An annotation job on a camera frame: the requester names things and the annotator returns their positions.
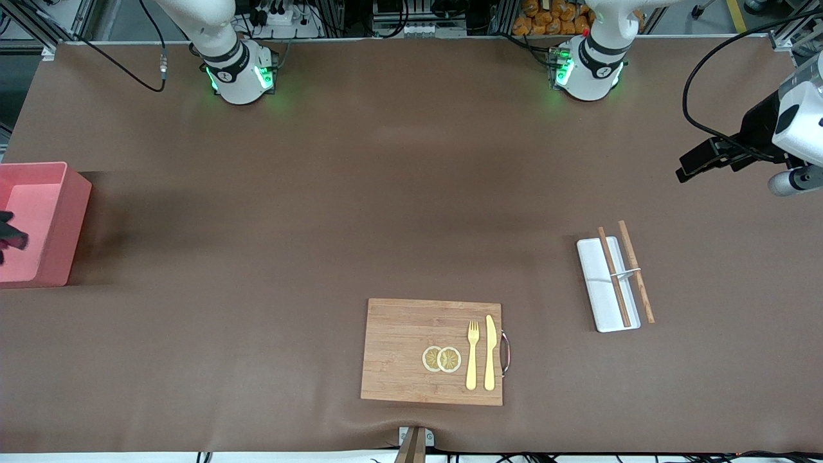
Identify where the yellow plastic knife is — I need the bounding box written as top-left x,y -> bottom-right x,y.
484,314 -> 498,392

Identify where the grey metal bracket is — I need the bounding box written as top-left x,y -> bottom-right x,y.
398,426 -> 435,448

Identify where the brown table cover mat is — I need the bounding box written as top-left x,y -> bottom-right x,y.
0,37 -> 823,454

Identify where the brown bar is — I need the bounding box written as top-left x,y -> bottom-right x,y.
393,428 -> 428,463

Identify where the pink plastic bin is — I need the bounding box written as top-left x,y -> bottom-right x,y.
0,161 -> 93,288

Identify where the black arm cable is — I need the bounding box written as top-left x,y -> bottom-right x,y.
61,0 -> 169,93
682,12 -> 823,161

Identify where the yellow plastic fork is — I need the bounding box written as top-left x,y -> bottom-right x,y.
466,320 -> 480,391

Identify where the bamboo cutting board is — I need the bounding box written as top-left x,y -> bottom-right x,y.
361,298 -> 504,406

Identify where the orange snack packets pile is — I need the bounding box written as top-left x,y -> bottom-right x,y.
512,0 -> 646,36

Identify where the white power strip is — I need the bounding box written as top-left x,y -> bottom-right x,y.
248,3 -> 322,39

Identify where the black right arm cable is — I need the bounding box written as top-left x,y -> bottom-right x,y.
61,0 -> 169,93

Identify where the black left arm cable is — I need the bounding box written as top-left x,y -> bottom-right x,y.
682,12 -> 823,161

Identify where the white rectangular tray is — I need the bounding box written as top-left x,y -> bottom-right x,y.
577,237 -> 642,333

